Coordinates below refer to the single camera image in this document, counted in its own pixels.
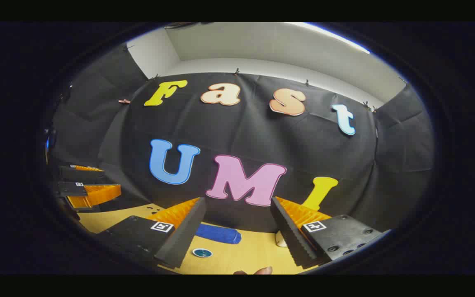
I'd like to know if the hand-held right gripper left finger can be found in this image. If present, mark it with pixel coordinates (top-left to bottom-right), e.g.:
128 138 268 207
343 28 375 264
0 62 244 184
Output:
96 197 207 270

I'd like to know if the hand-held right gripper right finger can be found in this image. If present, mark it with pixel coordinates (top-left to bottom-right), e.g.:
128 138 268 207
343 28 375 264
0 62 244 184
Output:
270 196 383 270

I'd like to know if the blue towel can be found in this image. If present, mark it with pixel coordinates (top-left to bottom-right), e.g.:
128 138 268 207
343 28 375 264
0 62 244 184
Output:
195 224 242 245

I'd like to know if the black backdrop cloth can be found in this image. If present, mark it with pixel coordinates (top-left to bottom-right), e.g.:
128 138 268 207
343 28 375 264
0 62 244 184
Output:
48 43 435 233

